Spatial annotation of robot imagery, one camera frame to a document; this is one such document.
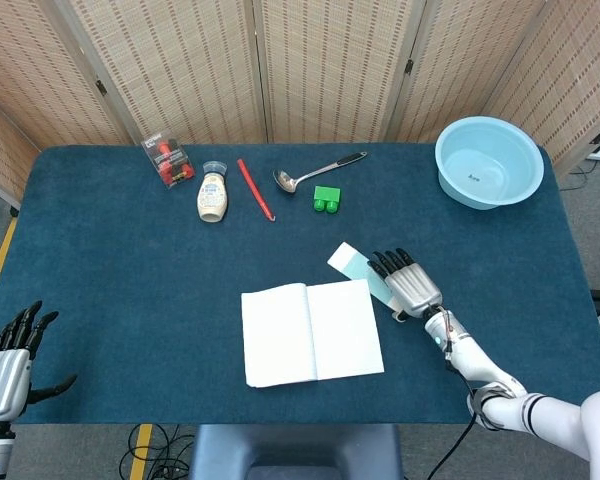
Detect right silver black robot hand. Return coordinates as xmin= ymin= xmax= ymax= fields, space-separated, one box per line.
xmin=367 ymin=247 xmax=444 ymax=324

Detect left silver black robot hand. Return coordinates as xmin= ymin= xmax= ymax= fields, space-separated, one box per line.
xmin=0 ymin=299 xmax=79 ymax=422

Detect teal white bookmark pink tassel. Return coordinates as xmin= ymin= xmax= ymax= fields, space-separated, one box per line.
xmin=327 ymin=241 xmax=406 ymax=321

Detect yellow and white notebook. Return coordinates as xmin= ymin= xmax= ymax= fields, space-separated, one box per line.
xmin=240 ymin=278 xmax=386 ymax=389

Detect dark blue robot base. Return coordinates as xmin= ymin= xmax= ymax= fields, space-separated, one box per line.
xmin=188 ymin=423 xmax=404 ymax=480

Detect green toy building brick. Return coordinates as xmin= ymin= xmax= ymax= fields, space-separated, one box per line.
xmin=311 ymin=185 xmax=343 ymax=215

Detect light blue plastic basin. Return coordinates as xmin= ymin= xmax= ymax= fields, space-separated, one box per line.
xmin=434 ymin=115 xmax=546 ymax=211

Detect dark blue table cloth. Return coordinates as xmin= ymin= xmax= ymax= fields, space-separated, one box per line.
xmin=0 ymin=143 xmax=600 ymax=426

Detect office chair base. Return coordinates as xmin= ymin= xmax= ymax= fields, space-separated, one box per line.
xmin=0 ymin=183 xmax=21 ymax=246

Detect red pen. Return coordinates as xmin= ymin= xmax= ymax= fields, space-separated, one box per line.
xmin=236 ymin=158 xmax=276 ymax=223

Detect cream sauce squeeze bottle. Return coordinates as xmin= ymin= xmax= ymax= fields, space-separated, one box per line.
xmin=196 ymin=160 xmax=230 ymax=223

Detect clear box of red pieces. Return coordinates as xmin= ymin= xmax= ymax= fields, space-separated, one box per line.
xmin=140 ymin=128 xmax=197 ymax=190

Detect woven folding screen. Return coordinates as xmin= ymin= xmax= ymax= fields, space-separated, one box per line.
xmin=0 ymin=0 xmax=600 ymax=201

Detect metal ladle black handle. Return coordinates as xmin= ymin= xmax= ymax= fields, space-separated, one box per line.
xmin=272 ymin=151 xmax=369 ymax=195

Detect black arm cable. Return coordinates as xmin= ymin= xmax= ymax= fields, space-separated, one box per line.
xmin=424 ymin=394 xmax=484 ymax=480

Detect black floor cables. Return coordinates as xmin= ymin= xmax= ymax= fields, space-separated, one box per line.
xmin=118 ymin=424 xmax=196 ymax=480

